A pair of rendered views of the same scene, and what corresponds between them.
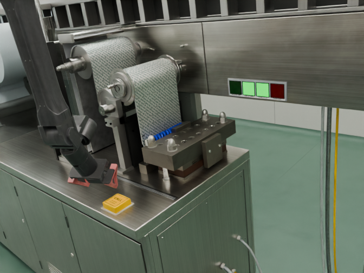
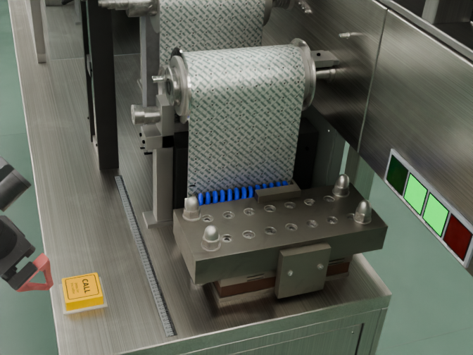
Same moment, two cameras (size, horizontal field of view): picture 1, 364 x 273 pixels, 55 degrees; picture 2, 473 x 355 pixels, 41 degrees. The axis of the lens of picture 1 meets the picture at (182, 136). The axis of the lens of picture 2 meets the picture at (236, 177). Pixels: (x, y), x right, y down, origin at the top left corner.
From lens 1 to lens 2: 0.57 m
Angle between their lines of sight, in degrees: 25
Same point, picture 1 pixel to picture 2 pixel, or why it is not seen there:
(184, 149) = (231, 256)
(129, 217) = (77, 331)
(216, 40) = (398, 63)
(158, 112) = (241, 152)
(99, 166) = (15, 252)
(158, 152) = (185, 237)
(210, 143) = (296, 260)
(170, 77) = (290, 94)
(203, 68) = (364, 100)
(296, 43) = not seen: outside the picture
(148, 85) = (227, 101)
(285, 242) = not seen: outside the picture
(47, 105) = not seen: outside the picture
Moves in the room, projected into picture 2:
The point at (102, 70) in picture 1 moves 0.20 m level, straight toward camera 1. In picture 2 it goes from (181, 29) to (146, 64)
